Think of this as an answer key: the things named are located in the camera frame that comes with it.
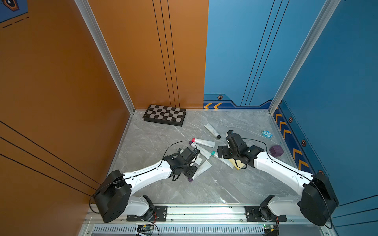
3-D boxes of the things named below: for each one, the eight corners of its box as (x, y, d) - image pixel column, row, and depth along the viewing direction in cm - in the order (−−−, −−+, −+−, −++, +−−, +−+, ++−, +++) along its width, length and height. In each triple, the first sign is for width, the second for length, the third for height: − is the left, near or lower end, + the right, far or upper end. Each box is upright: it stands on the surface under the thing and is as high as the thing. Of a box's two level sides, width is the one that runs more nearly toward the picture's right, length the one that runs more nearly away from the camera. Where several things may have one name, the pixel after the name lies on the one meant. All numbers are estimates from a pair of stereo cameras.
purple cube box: (271, 158, 96) (275, 154, 91) (268, 149, 100) (271, 145, 95) (280, 158, 96) (285, 154, 91) (277, 149, 100) (281, 145, 95)
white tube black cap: (218, 139, 104) (218, 137, 103) (205, 126, 112) (205, 124, 110) (221, 137, 106) (222, 135, 104) (208, 124, 113) (208, 122, 112)
